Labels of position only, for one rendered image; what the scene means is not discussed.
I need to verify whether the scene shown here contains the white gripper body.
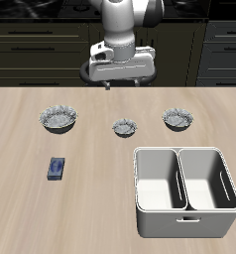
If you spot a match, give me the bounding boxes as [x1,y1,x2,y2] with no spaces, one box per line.
[87,46,157,82]

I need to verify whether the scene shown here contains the small grey fluted bowl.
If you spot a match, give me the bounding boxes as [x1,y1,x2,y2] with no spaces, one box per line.
[111,118,138,138]

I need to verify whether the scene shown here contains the medium grey fluted bowl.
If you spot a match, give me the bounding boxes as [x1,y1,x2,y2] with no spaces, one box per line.
[162,107,194,132]

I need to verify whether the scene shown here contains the large grey fluted bowl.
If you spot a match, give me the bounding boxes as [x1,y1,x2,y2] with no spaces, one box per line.
[39,104,79,135]

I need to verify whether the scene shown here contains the dark kitchen cupboards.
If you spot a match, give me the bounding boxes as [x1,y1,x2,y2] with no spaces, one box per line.
[0,0,236,88]

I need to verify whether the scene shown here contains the small blue box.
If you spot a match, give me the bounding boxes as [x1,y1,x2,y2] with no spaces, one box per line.
[47,157,65,182]

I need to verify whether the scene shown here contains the white two-bin basket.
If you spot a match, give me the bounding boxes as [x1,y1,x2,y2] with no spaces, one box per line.
[133,146,236,239]

